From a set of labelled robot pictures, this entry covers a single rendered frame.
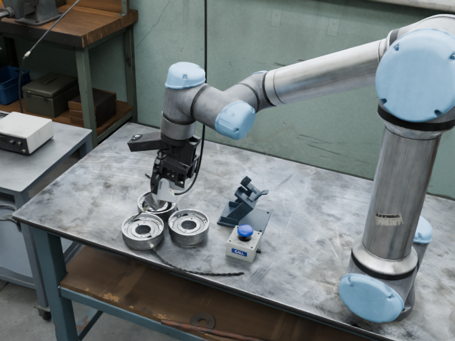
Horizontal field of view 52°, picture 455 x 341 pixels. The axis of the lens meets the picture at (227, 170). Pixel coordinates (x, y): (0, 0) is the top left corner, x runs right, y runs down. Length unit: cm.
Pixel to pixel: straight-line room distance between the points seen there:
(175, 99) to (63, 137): 105
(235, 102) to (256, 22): 178
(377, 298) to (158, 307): 70
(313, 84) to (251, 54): 181
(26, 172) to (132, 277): 56
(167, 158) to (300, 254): 42
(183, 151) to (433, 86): 55
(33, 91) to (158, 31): 83
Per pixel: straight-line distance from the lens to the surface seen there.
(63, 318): 162
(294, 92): 95
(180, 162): 105
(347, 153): 283
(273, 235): 126
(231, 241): 116
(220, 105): 91
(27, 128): 188
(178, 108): 96
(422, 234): 101
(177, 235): 119
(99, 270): 152
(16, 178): 175
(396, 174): 78
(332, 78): 91
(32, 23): 269
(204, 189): 140
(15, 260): 213
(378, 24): 255
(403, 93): 70
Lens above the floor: 162
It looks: 33 degrees down
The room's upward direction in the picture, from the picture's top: 4 degrees clockwise
